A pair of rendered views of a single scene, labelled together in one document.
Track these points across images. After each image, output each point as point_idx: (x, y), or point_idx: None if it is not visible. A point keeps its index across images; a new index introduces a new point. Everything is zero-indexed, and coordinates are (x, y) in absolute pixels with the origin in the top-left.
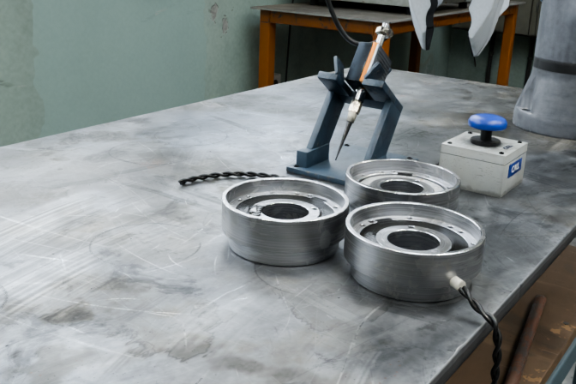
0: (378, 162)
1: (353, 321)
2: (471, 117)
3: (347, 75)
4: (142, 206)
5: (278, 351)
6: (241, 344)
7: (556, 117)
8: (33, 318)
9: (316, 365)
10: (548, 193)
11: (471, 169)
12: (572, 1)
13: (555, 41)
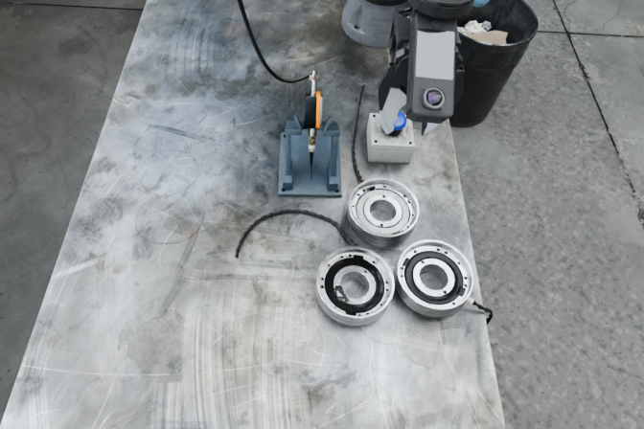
0: (356, 191)
1: (438, 349)
2: None
3: (305, 125)
4: (241, 301)
5: (430, 397)
6: (413, 404)
7: (382, 35)
8: None
9: (451, 396)
10: (425, 142)
11: (392, 153)
12: None
13: None
